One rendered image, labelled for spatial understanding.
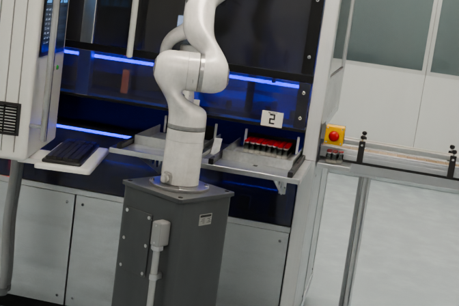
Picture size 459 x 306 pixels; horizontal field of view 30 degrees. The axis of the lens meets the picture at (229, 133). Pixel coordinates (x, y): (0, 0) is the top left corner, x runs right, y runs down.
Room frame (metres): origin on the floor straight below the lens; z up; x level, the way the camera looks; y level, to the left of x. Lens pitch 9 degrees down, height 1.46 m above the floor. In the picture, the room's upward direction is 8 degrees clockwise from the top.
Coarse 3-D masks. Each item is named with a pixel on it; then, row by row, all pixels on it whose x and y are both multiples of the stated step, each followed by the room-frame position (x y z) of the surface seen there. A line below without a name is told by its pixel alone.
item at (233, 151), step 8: (232, 144) 3.26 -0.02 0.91; (224, 152) 3.10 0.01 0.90; (232, 152) 3.10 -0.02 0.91; (240, 152) 3.09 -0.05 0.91; (248, 152) 3.29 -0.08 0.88; (232, 160) 3.09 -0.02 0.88; (240, 160) 3.09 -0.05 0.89; (248, 160) 3.08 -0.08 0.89; (256, 160) 3.08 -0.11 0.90; (264, 160) 3.07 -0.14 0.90; (272, 160) 3.07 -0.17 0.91; (280, 160) 3.06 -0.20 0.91; (288, 160) 3.25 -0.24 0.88; (296, 160) 3.20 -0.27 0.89; (280, 168) 3.06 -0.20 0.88; (288, 168) 3.06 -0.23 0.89
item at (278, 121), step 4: (264, 112) 3.34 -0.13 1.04; (268, 112) 3.34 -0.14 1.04; (272, 112) 3.33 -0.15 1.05; (276, 112) 3.33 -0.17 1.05; (264, 116) 3.34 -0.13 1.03; (268, 116) 3.34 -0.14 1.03; (272, 116) 3.33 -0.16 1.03; (276, 116) 3.33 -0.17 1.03; (280, 116) 3.33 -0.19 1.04; (264, 120) 3.34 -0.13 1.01; (268, 120) 3.34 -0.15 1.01; (272, 120) 3.33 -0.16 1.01; (276, 120) 3.33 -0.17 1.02; (280, 120) 3.33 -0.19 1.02; (260, 124) 3.34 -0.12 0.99; (264, 124) 3.34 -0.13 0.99; (268, 124) 3.34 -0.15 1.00; (272, 124) 3.33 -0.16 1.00; (276, 124) 3.33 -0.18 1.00; (280, 124) 3.33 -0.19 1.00
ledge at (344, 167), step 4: (320, 160) 3.36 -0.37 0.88; (324, 160) 3.37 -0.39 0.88; (320, 164) 3.30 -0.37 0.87; (324, 164) 3.29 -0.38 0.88; (328, 164) 3.29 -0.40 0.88; (332, 164) 3.30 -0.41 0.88; (336, 164) 3.31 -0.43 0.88; (340, 164) 3.33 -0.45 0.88; (344, 164) 3.34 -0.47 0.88; (348, 164) 3.35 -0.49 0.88; (328, 168) 3.29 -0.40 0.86; (332, 168) 3.29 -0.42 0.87; (336, 168) 3.29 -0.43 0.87; (340, 168) 3.28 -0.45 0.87; (344, 168) 3.28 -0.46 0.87; (348, 168) 3.28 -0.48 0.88
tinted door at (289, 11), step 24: (240, 0) 3.38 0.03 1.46; (264, 0) 3.36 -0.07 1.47; (288, 0) 3.35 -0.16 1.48; (216, 24) 3.39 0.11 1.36; (240, 24) 3.38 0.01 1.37; (264, 24) 3.36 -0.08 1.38; (288, 24) 3.34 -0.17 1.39; (240, 48) 3.37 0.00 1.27; (264, 48) 3.36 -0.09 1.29; (288, 48) 3.34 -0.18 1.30
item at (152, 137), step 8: (152, 128) 3.38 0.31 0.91; (160, 128) 3.49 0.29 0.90; (136, 136) 3.16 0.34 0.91; (144, 136) 3.15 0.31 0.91; (152, 136) 3.37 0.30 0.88; (160, 136) 3.40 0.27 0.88; (144, 144) 3.15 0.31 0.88; (152, 144) 3.15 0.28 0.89; (160, 144) 3.14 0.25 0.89; (208, 144) 3.23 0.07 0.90
